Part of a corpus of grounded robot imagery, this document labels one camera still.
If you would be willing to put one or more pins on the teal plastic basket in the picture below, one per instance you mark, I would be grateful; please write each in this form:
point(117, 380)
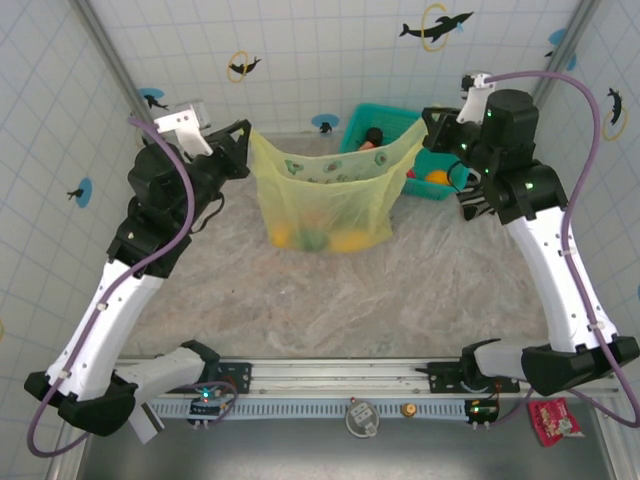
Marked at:
point(385, 116)

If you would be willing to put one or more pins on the fake yellow lemon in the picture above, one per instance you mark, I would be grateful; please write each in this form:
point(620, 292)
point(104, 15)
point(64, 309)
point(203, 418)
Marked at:
point(281, 235)

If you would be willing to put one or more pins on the yellow plastic bag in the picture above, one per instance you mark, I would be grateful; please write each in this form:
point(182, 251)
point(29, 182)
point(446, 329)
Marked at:
point(330, 200)

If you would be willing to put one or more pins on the fake dark green avocado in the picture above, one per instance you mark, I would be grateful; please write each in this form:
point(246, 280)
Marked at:
point(312, 240)

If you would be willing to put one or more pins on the fake yellow mango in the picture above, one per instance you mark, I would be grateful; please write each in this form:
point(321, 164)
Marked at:
point(352, 241)

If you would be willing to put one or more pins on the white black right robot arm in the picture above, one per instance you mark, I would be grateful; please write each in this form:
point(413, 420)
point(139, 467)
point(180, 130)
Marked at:
point(560, 280)

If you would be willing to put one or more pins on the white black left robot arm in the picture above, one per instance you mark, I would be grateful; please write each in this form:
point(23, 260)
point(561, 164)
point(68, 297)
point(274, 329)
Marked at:
point(105, 325)

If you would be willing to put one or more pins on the fake yellowish orange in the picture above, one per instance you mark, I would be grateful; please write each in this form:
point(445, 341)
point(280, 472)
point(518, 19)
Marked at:
point(436, 177)

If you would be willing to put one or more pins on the fake dark maroon fruit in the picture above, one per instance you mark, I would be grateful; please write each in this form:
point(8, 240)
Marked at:
point(374, 134)

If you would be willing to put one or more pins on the fake red white peach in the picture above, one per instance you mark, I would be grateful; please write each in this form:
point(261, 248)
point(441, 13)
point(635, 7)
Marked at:
point(367, 145)

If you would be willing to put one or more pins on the black white striped sock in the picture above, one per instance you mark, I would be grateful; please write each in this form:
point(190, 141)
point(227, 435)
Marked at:
point(472, 200)

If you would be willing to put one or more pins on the blue circle fish sticker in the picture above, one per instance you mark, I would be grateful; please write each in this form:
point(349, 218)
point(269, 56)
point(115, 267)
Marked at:
point(84, 192)
point(149, 95)
point(557, 36)
point(325, 120)

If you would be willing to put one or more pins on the small brass knob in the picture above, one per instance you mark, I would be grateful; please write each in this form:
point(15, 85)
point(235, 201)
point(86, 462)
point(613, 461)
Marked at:
point(410, 410)

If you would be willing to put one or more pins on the round grey device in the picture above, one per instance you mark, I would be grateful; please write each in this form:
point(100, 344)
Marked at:
point(361, 419)

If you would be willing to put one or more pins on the red snack packet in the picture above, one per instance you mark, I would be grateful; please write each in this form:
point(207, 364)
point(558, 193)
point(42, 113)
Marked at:
point(547, 420)

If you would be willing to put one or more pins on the aluminium frame post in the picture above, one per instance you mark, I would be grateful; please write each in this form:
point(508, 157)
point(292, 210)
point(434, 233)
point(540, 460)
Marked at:
point(570, 40)
point(103, 40)

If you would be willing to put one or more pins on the black mounting bracket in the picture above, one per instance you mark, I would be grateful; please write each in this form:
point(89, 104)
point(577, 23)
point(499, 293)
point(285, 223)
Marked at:
point(239, 376)
point(442, 376)

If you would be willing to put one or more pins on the aluminium mounting rail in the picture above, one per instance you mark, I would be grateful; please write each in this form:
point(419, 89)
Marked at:
point(325, 372)

